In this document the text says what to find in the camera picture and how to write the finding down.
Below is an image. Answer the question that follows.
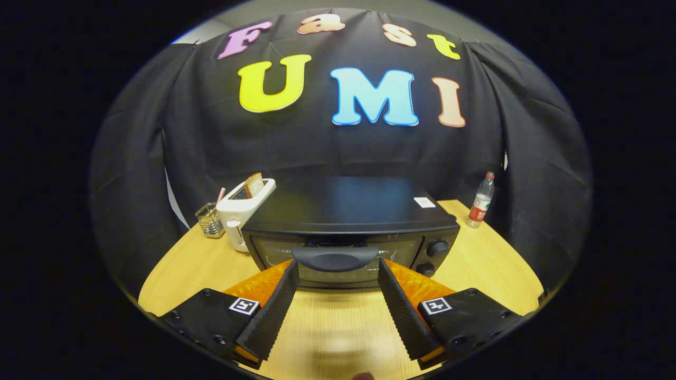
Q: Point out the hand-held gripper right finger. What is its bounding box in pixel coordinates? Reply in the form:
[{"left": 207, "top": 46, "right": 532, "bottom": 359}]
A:
[{"left": 378, "top": 258, "right": 524, "bottom": 369}]

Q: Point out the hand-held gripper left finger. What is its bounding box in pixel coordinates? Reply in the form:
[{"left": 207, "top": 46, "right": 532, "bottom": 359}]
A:
[{"left": 158, "top": 259, "right": 301, "bottom": 369}]

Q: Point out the black toaster oven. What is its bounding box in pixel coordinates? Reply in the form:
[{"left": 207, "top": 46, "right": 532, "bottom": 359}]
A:
[{"left": 241, "top": 176, "right": 461, "bottom": 290}]

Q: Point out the white toaster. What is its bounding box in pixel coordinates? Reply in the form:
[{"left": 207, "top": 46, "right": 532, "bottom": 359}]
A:
[{"left": 216, "top": 178, "right": 277, "bottom": 253}]

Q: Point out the metal mesh holder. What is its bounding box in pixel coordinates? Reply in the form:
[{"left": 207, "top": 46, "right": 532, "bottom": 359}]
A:
[{"left": 195, "top": 202, "right": 225, "bottom": 239}]

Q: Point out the toasted bread slice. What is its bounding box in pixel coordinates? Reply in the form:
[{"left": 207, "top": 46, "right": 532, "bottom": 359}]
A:
[{"left": 244, "top": 172, "right": 265, "bottom": 198}]

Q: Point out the red label plastic water bottle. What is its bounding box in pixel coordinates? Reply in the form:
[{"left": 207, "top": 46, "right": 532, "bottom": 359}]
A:
[{"left": 466, "top": 172, "right": 496, "bottom": 229}]

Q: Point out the black backdrop cloth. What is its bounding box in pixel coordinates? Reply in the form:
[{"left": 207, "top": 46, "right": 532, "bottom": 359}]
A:
[{"left": 89, "top": 8, "right": 592, "bottom": 296}]

